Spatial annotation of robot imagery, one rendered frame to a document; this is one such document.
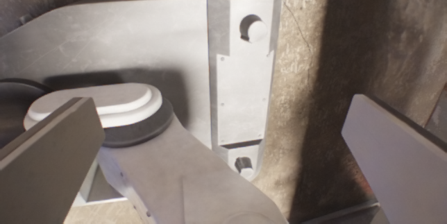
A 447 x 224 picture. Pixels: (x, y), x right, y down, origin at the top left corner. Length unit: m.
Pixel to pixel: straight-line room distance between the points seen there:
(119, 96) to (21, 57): 0.23
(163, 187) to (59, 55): 0.34
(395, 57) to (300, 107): 0.43
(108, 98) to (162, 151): 0.12
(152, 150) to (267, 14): 0.31
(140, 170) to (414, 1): 0.97
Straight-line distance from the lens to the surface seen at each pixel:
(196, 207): 0.23
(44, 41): 0.51
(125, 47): 0.47
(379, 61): 1.00
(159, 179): 0.29
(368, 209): 1.79
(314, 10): 0.74
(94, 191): 0.49
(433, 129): 0.52
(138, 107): 0.35
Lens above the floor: 0.61
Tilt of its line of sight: 57 degrees down
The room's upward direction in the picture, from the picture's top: 156 degrees clockwise
